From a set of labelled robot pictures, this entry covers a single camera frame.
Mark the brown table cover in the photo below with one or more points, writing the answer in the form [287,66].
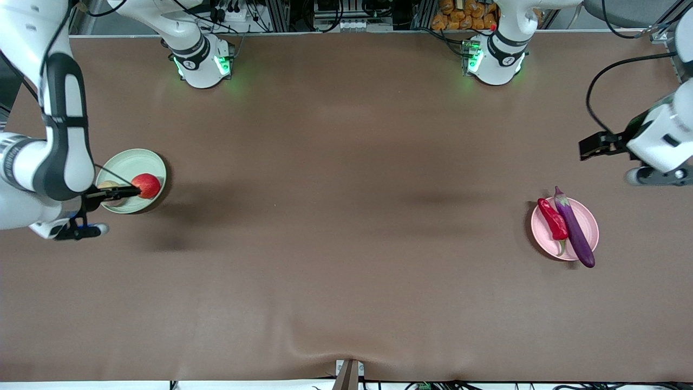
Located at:
[346,303]

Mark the small white power strip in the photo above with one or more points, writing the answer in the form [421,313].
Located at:
[353,24]

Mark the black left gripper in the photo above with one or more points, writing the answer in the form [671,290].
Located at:
[615,144]

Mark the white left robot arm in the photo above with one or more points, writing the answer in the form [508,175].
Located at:
[495,62]

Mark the white power strip with plugs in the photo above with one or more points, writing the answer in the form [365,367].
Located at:
[230,13]

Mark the light green plate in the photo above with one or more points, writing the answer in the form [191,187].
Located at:
[132,162]

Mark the red chili pepper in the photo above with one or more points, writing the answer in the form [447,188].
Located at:
[553,219]

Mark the pink plate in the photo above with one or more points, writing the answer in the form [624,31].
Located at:
[587,222]

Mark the red apple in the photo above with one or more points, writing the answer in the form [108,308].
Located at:
[149,184]

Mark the purple eggplant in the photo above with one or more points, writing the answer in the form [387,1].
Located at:
[574,230]

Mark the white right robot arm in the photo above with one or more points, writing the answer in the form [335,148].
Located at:
[21,162]

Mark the pale yellow pink peach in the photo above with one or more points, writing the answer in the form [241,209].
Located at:
[115,201]

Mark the bag of orange buns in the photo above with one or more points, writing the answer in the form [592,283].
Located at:
[465,16]

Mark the grey rounded chair seat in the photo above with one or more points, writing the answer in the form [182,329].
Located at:
[622,11]

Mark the grey metal table bracket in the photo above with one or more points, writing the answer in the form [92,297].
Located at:
[350,374]

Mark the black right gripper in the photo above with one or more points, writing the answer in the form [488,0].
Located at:
[97,197]

